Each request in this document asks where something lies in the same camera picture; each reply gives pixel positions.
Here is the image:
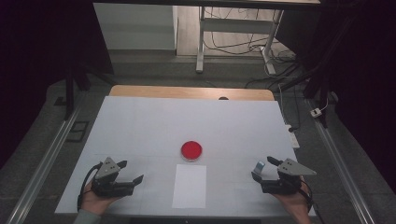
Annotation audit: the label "aluminium floor rail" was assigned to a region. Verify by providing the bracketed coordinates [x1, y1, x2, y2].
[6, 102, 83, 224]
[306, 99, 376, 224]

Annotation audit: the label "person's left hand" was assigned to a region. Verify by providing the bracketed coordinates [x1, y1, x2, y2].
[79, 181, 120, 217]

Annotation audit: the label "dark curtain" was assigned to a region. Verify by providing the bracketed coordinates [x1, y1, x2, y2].
[276, 0, 396, 194]
[0, 0, 115, 169]

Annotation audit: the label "black metal stand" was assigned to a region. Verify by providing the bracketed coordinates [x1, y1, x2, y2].
[278, 15, 359, 129]
[64, 60, 115, 121]

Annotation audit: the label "black floor frame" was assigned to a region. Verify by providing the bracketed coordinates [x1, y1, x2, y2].
[65, 120, 91, 144]

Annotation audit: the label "person's right hand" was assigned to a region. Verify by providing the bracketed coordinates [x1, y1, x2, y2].
[270, 175, 314, 224]

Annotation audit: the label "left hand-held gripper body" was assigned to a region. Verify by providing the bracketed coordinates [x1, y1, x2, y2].
[91, 156, 134, 198]

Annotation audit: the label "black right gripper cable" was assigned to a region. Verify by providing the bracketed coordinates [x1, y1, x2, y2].
[298, 178, 314, 213]

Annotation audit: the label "round red ink pad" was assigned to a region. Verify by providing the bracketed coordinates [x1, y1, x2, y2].
[180, 140, 204, 163]

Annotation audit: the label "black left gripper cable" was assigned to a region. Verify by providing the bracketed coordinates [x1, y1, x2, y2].
[77, 161, 104, 213]

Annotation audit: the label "large white table cover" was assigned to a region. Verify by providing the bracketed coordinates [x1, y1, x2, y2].
[54, 95, 317, 217]

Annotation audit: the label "white cabinet panel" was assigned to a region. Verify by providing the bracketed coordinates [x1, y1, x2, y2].
[92, 3, 178, 50]

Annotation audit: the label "white power strip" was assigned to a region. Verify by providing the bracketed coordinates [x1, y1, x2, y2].
[284, 124, 301, 149]

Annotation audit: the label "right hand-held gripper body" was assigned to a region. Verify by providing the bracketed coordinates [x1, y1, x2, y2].
[261, 158, 318, 196]

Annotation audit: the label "white paper sheet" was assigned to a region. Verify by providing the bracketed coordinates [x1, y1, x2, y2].
[171, 163, 207, 210]

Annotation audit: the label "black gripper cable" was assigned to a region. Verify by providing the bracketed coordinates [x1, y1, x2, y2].
[77, 161, 104, 213]
[298, 178, 314, 213]

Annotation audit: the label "white desk frame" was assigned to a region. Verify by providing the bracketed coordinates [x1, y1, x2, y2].
[195, 6, 285, 77]

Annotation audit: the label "tangled floor cables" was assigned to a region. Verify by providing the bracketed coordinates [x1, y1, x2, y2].
[204, 7, 300, 91]

